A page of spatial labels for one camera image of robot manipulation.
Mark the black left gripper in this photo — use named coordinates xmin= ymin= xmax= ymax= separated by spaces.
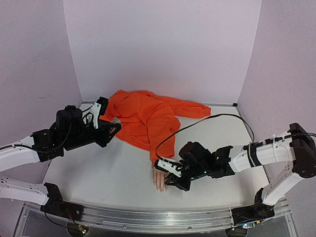
xmin=65 ymin=119 xmax=121 ymax=152

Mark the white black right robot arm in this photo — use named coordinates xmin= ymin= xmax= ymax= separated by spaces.
xmin=155 ymin=123 xmax=316 ymax=206

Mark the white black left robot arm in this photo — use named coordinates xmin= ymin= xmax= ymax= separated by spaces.
xmin=0 ymin=103 xmax=121 ymax=216

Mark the mannequin hand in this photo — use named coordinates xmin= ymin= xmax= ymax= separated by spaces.
xmin=153 ymin=168 xmax=168 ymax=194

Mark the orange hoodie sweatshirt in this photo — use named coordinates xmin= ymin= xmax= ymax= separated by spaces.
xmin=99 ymin=90 xmax=211 ymax=162

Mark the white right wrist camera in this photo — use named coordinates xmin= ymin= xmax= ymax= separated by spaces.
xmin=154 ymin=158 xmax=183 ymax=177

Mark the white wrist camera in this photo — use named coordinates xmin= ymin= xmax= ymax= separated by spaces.
xmin=84 ymin=97 xmax=109 ymax=129
xmin=154 ymin=158 xmax=183 ymax=177

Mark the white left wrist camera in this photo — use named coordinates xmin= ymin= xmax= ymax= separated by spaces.
xmin=84 ymin=97 xmax=109 ymax=129

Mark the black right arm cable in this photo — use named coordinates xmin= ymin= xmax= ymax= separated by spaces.
xmin=155 ymin=113 xmax=316 ymax=162

